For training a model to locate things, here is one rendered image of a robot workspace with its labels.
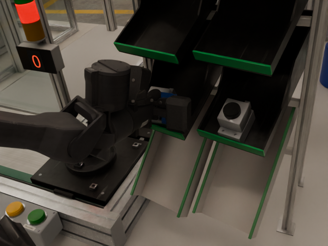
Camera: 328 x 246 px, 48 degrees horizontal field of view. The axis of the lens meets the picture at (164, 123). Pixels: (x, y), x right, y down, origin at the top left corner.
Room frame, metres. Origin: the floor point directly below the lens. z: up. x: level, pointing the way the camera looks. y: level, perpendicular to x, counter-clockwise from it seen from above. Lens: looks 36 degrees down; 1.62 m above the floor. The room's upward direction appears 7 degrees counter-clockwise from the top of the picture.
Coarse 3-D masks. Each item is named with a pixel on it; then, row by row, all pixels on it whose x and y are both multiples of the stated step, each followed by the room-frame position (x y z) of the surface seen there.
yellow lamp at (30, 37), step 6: (24, 24) 0.95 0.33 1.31; (30, 24) 0.95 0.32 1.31; (36, 24) 0.95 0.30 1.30; (24, 30) 0.95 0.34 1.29; (30, 30) 0.95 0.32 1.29; (36, 30) 0.95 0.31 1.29; (42, 30) 0.97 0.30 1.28; (30, 36) 0.95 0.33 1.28; (36, 36) 0.95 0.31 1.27; (42, 36) 0.96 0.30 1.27
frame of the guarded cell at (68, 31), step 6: (66, 0) 2.06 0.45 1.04; (66, 6) 2.06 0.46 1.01; (72, 6) 2.07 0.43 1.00; (72, 12) 2.07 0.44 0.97; (72, 18) 2.05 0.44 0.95; (72, 24) 2.06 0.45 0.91; (54, 30) 2.13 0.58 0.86; (60, 30) 2.10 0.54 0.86; (66, 30) 2.02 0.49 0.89; (72, 30) 2.03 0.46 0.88; (78, 30) 2.07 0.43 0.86; (60, 36) 1.94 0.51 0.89; (66, 36) 1.98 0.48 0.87; (54, 42) 1.88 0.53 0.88; (60, 42) 1.92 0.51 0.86
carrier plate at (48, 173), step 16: (128, 144) 0.82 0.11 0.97; (144, 144) 0.81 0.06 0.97; (48, 160) 0.79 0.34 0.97; (128, 160) 0.75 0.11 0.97; (32, 176) 0.74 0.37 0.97; (48, 176) 0.73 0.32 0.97; (64, 176) 0.72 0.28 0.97; (96, 176) 0.71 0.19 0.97; (112, 176) 0.70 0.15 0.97; (80, 192) 0.65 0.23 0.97; (96, 192) 0.65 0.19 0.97; (112, 192) 0.64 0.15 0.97
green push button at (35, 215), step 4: (32, 212) 0.60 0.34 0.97; (36, 212) 0.60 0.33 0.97; (40, 212) 0.60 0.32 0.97; (44, 212) 0.60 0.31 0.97; (28, 216) 0.59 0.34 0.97; (32, 216) 0.59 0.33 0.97; (36, 216) 0.59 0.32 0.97; (40, 216) 0.59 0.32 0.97; (44, 216) 0.59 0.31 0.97; (28, 220) 0.58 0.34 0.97; (32, 220) 0.58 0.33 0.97; (36, 220) 0.58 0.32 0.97; (40, 220) 0.58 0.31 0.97; (32, 224) 0.58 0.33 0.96
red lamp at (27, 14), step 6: (18, 6) 0.95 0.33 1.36; (24, 6) 0.95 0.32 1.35; (30, 6) 0.95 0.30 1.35; (36, 6) 0.98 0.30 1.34; (18, 12) 0.96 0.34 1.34; (24, 12) 0.95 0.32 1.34; (30, 12) 0.95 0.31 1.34; (36, 12) 0.96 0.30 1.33; (24, 18) 0.95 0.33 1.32; (30, 18) 0.95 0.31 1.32; (36, 18) 0.96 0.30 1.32
